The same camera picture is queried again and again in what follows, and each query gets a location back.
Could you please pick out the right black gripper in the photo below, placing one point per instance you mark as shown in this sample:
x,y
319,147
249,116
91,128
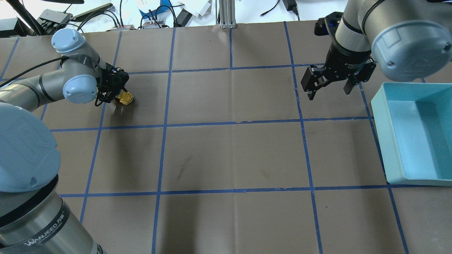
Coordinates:
x,y
343,60

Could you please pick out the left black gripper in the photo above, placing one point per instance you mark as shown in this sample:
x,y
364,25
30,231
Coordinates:
x,y
113,82

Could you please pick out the yellow beetle toy car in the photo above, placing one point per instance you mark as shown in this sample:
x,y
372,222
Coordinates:
x,y
124,97

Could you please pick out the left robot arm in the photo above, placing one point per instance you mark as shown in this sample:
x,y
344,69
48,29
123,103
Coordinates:
x,y
34,218

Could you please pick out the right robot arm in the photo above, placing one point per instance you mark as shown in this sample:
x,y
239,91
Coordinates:
x,y
407,39

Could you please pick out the black power adapter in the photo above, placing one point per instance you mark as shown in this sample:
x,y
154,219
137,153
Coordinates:
x,y
290,5

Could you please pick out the light blue plastic bin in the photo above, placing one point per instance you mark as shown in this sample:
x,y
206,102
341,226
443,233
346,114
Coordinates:
x,y
414,128

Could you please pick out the brown paper table cover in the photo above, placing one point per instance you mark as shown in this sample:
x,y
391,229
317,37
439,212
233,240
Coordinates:
x,y
222,152

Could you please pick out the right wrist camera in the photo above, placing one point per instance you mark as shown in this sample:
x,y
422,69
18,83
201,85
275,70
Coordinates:
x,y
328,25

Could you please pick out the aluminium frame post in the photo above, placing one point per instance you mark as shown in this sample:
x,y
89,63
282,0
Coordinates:
x,y
226,14

